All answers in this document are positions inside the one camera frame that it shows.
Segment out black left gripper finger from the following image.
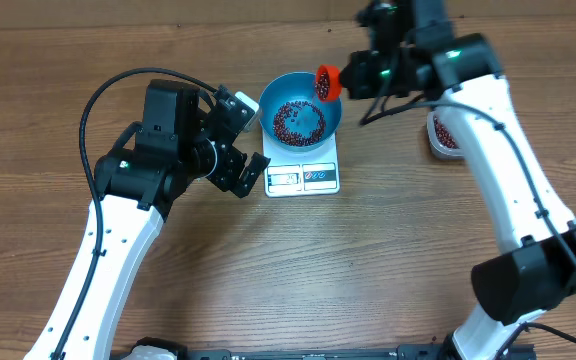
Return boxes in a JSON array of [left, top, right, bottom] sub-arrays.
[[214, 85, 244, 134], [231, 152, 271, 198]]

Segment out orange scoop with blue handle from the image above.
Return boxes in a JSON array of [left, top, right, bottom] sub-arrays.
[[315, 64, 343, 102]]

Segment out clear plastic bean container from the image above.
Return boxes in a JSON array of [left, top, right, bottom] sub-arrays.
[[427, 111, 464, 160]]

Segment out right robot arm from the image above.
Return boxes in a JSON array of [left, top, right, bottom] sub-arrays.
[[332, 1, 576, 359]]

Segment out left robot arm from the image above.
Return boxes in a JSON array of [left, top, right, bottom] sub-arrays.
[[26, 79, 269, 359]]

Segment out white digital kitchen scale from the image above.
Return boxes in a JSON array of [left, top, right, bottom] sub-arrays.
[[263, 132, 341, 198]]

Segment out red beans in bowl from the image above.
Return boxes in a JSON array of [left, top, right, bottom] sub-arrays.
[[272, 101, 326, 147]]

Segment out teal plastic bowl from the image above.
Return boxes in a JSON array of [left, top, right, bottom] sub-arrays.
[[259, 72, 343, 152]]

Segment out red beans in container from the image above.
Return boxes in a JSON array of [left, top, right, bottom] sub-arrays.
[[433, 115, 458, 149]]

